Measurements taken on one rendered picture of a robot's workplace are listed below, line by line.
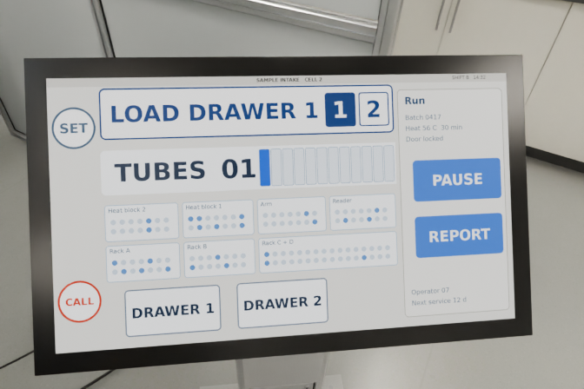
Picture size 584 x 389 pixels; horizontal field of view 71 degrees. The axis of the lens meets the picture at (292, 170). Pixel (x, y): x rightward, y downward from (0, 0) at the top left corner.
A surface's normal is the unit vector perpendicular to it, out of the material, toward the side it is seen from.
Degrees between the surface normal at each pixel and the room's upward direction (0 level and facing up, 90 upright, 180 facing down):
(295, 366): 90
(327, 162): 50
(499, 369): 0
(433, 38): 90
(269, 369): 90
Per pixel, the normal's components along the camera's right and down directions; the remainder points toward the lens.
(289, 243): 0.10, 0.00
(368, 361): 0.04, -0.77
